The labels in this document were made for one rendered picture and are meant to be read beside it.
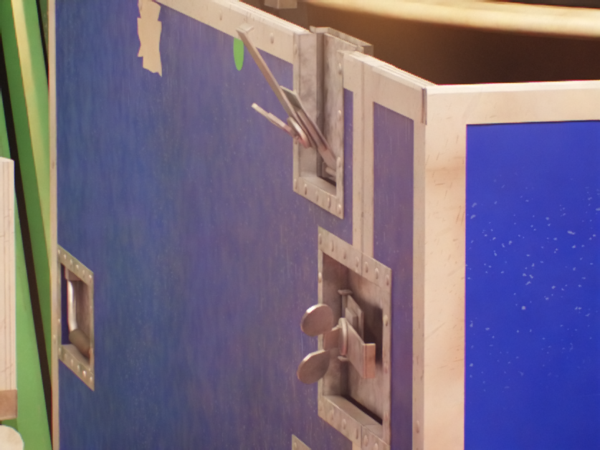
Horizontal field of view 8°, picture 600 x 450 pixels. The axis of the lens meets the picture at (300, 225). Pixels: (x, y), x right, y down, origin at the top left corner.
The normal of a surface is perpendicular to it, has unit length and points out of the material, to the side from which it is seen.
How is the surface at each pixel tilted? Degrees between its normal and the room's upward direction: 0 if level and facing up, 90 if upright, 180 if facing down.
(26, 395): 76
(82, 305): 90
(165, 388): 90
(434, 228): 90
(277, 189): 90
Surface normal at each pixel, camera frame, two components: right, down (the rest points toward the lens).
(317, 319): 0.54, 0.51
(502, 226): 0.26, 0.15
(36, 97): 0.58, -0.11
